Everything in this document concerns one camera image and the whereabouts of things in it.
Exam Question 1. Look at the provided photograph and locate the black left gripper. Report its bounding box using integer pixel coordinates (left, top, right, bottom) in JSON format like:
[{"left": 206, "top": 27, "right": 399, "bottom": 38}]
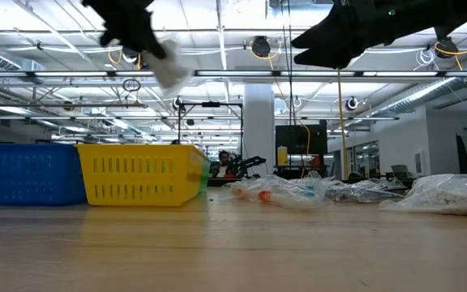
[{"left": 81, "top": 0, "right": 168, "bottom": 60}]

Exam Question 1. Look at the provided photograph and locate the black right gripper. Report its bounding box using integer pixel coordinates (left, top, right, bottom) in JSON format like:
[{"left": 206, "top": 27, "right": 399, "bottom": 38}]
[{"left": 291, "top": 0, "right": 437, "bottom": 69}]

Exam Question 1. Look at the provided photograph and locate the bag of white cotton balls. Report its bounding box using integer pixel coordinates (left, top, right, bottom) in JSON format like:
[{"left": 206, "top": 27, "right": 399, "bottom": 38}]
[
  {"left": 378, "top": 173, "right": 467, "bottom": 217},
  {"left": 146, "top": 37, "right": 196, "bottom": 97}
]

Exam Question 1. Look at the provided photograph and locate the red toothbrush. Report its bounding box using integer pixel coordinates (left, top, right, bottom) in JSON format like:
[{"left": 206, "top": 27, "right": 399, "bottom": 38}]
[{"left": 255, "top": 189, "right": 328, "bottom": 210}]

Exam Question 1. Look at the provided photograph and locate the long ceiling light strip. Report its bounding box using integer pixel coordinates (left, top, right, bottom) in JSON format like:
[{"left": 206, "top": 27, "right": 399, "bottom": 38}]
[{"left": 0, "top": 69, "right": 467, "bottom": 79}]

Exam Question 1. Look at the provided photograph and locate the black monitor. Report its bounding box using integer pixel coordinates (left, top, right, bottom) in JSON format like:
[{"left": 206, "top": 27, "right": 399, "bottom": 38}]
[{"left": 274, "top": 123, "right": 329, "bottom": 156}]

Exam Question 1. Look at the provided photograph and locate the white square pillar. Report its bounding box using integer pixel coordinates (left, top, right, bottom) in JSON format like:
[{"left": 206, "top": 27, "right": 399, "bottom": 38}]
[{"left": 243, "top": 83, "right": 276, "bottom": 178}]

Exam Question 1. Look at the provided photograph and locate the yellow bottle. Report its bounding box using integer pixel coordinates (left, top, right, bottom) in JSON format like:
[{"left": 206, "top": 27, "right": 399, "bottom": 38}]
[{"left": 276, "top": 145, "right": 289, "bottom": 166}]

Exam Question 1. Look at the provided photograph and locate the yellow plastic basket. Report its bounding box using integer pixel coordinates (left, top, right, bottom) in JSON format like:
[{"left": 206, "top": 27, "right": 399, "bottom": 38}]
[{"left": 74, "top": 143, "right": 209, "bottom": 208}]

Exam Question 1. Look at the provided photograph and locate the grey laptop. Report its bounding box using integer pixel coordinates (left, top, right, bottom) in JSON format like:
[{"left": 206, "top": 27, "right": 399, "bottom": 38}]
[{"left": 390, "top": 164, "right": 415, "bottom": 182}]

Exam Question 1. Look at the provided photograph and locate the person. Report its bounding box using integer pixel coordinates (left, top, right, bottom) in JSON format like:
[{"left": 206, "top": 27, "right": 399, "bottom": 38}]
[{"left": 216, "top": 149, "right": 234, "bottom": 178}]

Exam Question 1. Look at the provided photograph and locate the green plastic basket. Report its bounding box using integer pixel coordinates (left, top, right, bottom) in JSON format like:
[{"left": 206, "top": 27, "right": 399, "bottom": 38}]
[{"left": 199, "top": 157, "right": 213, "bottom": 192}]

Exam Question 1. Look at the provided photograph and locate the blue plastic basket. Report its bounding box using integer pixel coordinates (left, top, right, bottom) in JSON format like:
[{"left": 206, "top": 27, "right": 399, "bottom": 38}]
[{"left": 0, "top": 141, "right": 88, "bottom": 206}]

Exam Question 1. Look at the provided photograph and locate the hanging black cable ring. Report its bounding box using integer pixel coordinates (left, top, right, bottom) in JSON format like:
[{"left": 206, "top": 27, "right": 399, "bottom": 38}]
[{"left": 122, "top": 78, "right": 142, "bottom": 93}]

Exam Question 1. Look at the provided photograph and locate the black background rig frame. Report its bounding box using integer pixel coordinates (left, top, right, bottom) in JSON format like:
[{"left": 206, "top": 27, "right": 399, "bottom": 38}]
[{"left": 176, "top": 101, "right": 245, "bottom": 182}]

